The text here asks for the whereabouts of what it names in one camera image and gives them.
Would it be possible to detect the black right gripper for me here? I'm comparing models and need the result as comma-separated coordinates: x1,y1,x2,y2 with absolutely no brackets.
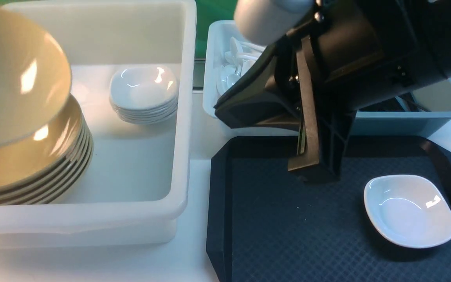
215,0,451,183

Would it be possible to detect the white square sauce dish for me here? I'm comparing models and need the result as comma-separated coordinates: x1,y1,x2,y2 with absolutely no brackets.
363,175,451,249

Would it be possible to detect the olive noodle bowl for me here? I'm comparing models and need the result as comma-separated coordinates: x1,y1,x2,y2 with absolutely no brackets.
0,7,72,146

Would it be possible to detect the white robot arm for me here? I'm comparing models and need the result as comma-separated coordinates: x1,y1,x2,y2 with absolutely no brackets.
215,0,451,184

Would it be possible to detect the black serving tray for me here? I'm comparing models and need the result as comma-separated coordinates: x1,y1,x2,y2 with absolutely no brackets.
206,136,451,282

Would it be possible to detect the bundle of black chopsticks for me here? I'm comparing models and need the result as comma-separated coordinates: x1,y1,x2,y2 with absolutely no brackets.
360,92,430,112

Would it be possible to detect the blue-grey chopstick bin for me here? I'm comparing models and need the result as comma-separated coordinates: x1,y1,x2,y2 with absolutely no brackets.
351,78,451,137

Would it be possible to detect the pile of white spoons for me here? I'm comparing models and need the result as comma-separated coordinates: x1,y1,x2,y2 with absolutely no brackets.
215,37,265,96

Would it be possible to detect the white spoon bin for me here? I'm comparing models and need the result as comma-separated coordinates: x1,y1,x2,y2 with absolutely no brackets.
202,20,300,136

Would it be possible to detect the large white plastic tub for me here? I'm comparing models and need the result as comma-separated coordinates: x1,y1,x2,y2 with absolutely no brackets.
0,0,197,249

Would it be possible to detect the stack of white sauce dishes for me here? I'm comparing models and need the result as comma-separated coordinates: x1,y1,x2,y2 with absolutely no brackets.
109,64,179,124

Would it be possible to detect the stack of olive bowls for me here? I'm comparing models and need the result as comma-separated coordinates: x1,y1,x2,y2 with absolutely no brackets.
0,95,94,205

